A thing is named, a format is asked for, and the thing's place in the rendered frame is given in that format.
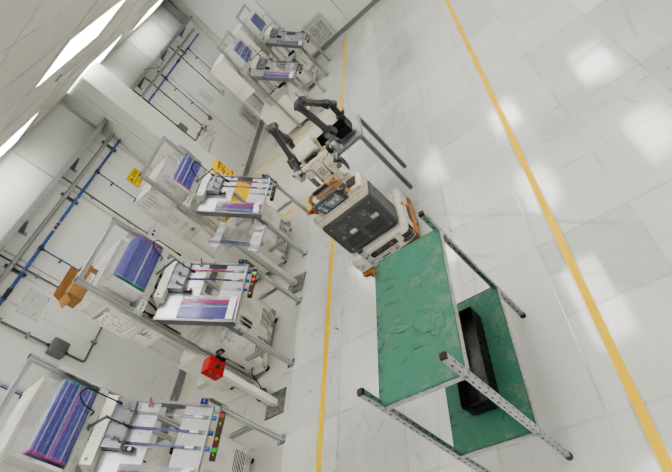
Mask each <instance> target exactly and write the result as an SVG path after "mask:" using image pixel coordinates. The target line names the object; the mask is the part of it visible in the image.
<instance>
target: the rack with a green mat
mask: <svg viewBox="0 0 672 472"><path fill-rule="evenodd" d="M418 216H419V217H420V218H421V219H422V220H423V221H424V222H425V223H426V224H427V225H428V226H429V227H430V228H431V229H432V231H430V232H429V233H427V234H425V235H424V236H422V237H420V238H418V239H417V240H415V241H413V242H412V243H410V244H408V245H406V246H405V247H403V248H401V249H400V250H398V251H396V252H395V253H393V254H391V255H389V256H388V257H386V258H384V259H383V260H381V261H379V262H378V261H377V260H375V259H374V258H373V257H372V256H371V255H370V254H368V253H367V252H366V251H365V250H364V249H363V248H360V249H358V254H359V255H360V256H361V257H363V258H364V259H365V260H366V261H367V262H369V263H370V264H371V265H372V266H373V267H374V268H375V292H376V322H377V352H378V382H379V398H378V397H376V396H375V395H373V394H372V393H370V392H368V391H367V390H365V389H364V388H362V387H361V388H359V389H357V396H358V397H360V398H362V399H363V400H365V401H366V402H368V403H369V404H371V405H373V406H374V407H376V408H377V409H379V410H380V411H382V412H384V413H385V414H387V415H388V416H390V417H391V418H393V419H395V420H396V421H398V422H399V423H401V424H402V425H404V426H405V427H407V428H409V429H410V430H412V431H413V432H415V433H416V434H418V435H420V436H421V437H423V438H424V439H426V440H427V441H429V442H431V443H432V444H434V445H435V446H437V447H438V448H440V449H442V450H443V451H445V452H446V453H448V454H449V455H451V456H453V457H454V458H455V459H457V460H459V461H460V462H462V463H463V464H465V465H467V466H468V467H470V468H471V469H473V470H474V471H476V472H491V471H489V470H488V469H486V468H485V467H483V466H481V465H480V464H478V463H477V462H475V461H474V460H472V459H471V458H469V457H470V456H473V455H476V454H480V453H483V452H486V451H489V450H492V449H496V448H499V447H502V446H505V445H508V444H512V443H515V442H518V441H521V440H524V439H527V438H531V437H534V436H537V437H539V438H540V439H541V440H542V441H544V442H545V443H546V444H548V445H549V446H550V447H551V448H553V449H554V450H555V451H556V452H558V453H559V454H560V455H562V456H563V457H564V458H565V459H567V460H568V461H571V460H573V457H574V456H573V454H572V453H571V452H570V451H568V450H567V449H566V448H565V447H563V446H562V445H561V444H560V443H558V442H557V441H556V440H555V439H553V438H552V437H551V436H550V435H548V434H547V433H546V432H545V431H544V430H542V429H541V428H540V425H539V422H538V418H537V415H536V411H535V408H534V405H533V401H532V398H531V395H530V391H529V388H528V384H527V381H526V378H525V374H524V371H523V367H522V364H521V361H520V357H519V354H518V351H517V347H516V344H515V340H514V337H513V334H512V330H511V327H510V323H509V320H508V317H507V313H506V310H505V306H504V303H503V300H504V301H505V302H506V303H507V304H508V305H509V306H510V307H511V308H512V309H513V310H514V311H515V312H516V313H517V314H518V315H519V316H520V317H521V318H522V319H523V318H525V317H526V313H525V312H524V311H522V310H521V309H520V308H519V307H518V306H517V305H516V304H515V303H514V302H513V301H512V300H511V299H510V298H509V297H508V296H507V295H506V294H505V293H504V292H503V291H502V290H501V289H500V288H499V287H498V285H496V284H495V283H494V282H493V281H492V280H491V279H490V278H489V277H488V276H487V275H486V273H485V272H484V271H483V270H482V269H481V268H480V267H479V266H478V265H477V264H476V263H475V262H474V261H473V260H472V259H471V258H470V257H469V256H468V255H467V254H466V253H465V252H464V251H463V250H462V249H461V248H460V247H459V246H458V245H457V244H456V243H455V242H454V241H453V240H452V239H451V238H450V237H449V236H448V235H447V234H446V233H445V232H444V231H443V230H442V229H441V228H440V227H439V226H438V225H437V224H436V223H435V222H434V221H433V220H432V219H431V218H430V217H429V216H428V215H427V214H426V213H425V212H424V211H423V210H421V211H420V212H418ZM444 242H445V243H446V244H447V245H448V246H449V247H450V248H451V249H452V250H453V251H454V252H455V253H456V254H457V255H458V256H459V257H460V258H461V259H462V260H463V261H464V262H465V263H466V264H467V265H468V266H469V267H470V268H471V269H472V270H473V271H474V272H475V273H476V274H477V275H478V276H480V277H481V278H482V279H483V280H484V281H485V282H486V283H487V284H488V285H489V286H490V288H488V289H486V290H484V291H482V292H480V293H478V294H476V295H474V296H472V297H469V298H467V299H465V300H463V301H461V302H459V303H457V304H456V299H455V294H454V289H453V284H452V279H451V273H450V268H449V263H448V258H447V253H446V248H445V243H444ZM502 299H503V300H502ZM469 306H471V307H472V308H473V310H474V311H475V312H476V313H477V314H478V315H479V316H480V317H481V321H482V325H483V329H484V332H485V337H486V340H487V346H488V348H489V354H490V356H491V362H492V365H493V371H494V373H495V379H496V382H497V387H498V391H499V394H498V393H496V392H495V391H494V390H493V389H492V388H490V387H489V386H488V385H487V384H485V383H484V382H483V381H482V380H480V379H479V378H478V377H477V376H475V375H474V374H473V373H472V372H470V369H469V364H468V359H467V354H466V349H465V344H464V339H463V334H462V329H461V324H460V319H459V314H458V312H459V311H461V310H463V309H465V308H467V307H469ZM463 380H466V381H467V382H469V383H470V384H471V385H472V386H474V387H475V388H476V389H478V390H479V391H480V392H481V393H483V394H484V395H485V396H486V397H488V398H489V399H490V400H492V401H493V402H494V403H495V404H497V405H498V406H499V407H500V408H497V409H495V410H491V411H488V412H486V413H483V414H481V415H477V416H473V415H471V414H470V413H469V412H467V411H466V410H463V409H462V408H461V404H460V398H459V392H458V386H457V383H458V382H460V381H463ZM443 388H445V393H446V399H447V406H448V413H449V419H450V426H451V433H452V440H453V446H454V447H452V446H451V445H449V444H448V443H446V442H445V441H443V440H442V439H440V438H439V437H437V436H436V435H434V434H433V433H431V432H430V431H428V430H426V429H425V428H423V427H422V426H420V425H419V424H417V423H416V422H414V421H413V420H411V419H410V418H408V417H407V416H405V415H404V414H402V413H401V412H399V411H397V410H396V409H394V408H395V407H398V406H400V405H403V404H405V403H408V402H410V401H413V400H415V399H418V398H420V397H423V396H425V395H428V394H430V393H433V392H435V391H438V390H440V389H443Z"/></svg>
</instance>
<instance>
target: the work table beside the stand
mask: <svg viewBox="0 0 672 472"><path fill-rule="evenodd" d="M351 122H352V128H353V131H351V132H350V133H349V134H348V135H347V136H345V137H344V138H343V139H342V141H343V142H342V143H341V144H342V145H343V150H342V151H341V152H339V154H340V155H341V154H342V153H344V152H345V151H346V150H347V149H349V148H350V147H351V146H352V145H354V144H355V143H356V142H357V141H359V140H360V139H361V140H362V141H363V142H364V143H365V144H366V145H367V146H368V147H369V148H370V149H371V150H372V151H373V152H374V154H375V155H376V156H377V157H378V158H379V159H380V160H381V161H382V162H383V163H384V164H385V165H386V166H387V167H388V168H389V169H390V170H391V171H392V172H393V173H394V174H395V175H396V176H397V177H398V178H399V179H400V180H401V181H402V182H403V183H404V184H405V185H406V186H407V187H408V188H409V189H412V188H413V185H412V184H411V183H410V182H409V181H408V180H407V179H406V178H405V177H404V176H403V175H402V174H401V173H400V172H399V171H398V170H397V169H396V168H395V167H394V166H393V165H392V164H391V163H390V162H389V161H388V160H387V159H386V158H385V156H384V155H383V154H382V153H381V152H380V151H379V150H378V149H377V148H376V147H375V146H374V145H373V144H372V143H371V142H370V141H369V140H368V139H367V138H366V137H365V136H364V135H363V130H362V125H363V126H364V128H365V129H366V130H367V131H368V132H369V133H370V134H371V135H372V136H373V137H374V138H375V139H376V140H377V141H378V142H379V143H380V144H381V145H382V146H383V147H384V148H385V149H386V150H387V152H388V153H389V154H390V155H391V156H392V157H393V158H394V159H395V160H396V161H397V162H398V163H399V164H400V165H401V166H402V167H403V168H406V167H407V165H406V164H405V163H404V162H403V161H402V160H401V159H400V157H399V156H398V155H397V154H396V153H395V152H394V151H393V150H392V149H391V148H390V147H389V146H388V145H387V144H386V143H385V142H384V141H383V140H382V139H381V137H380V136H379V135H378V134H377V133H376V132H375V131H374V130H373V129H372V128H371V127H370V126H369V125H368V124H367V123H366V122H365V121H364V120H363V118H362V117H361V116H360V115H359V114H358V115H356V116H355V117H354V118H353V119H352V120H351ZM307 179H308V180H309V181H311V182H312V183H313V184H314V185H315V186H316V187H317V188H318V187H319V186H321V185H322V184H320V183H319V182H318V181H317V180H316V179H315V178H312V179H309V178H308V177H307Z"/></svg>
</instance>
